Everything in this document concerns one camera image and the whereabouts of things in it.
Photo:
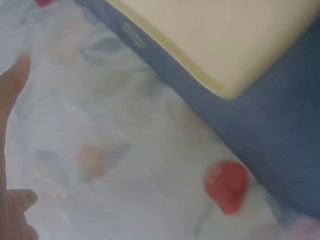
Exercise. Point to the person's left hand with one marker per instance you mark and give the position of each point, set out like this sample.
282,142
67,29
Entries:
10,175

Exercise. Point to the person's left thumb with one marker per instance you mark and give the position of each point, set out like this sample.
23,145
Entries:
17,77

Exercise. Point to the person's left fingers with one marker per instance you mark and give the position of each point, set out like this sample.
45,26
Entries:
23,200

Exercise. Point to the red clip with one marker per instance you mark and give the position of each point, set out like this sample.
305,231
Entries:
43,2
225,185

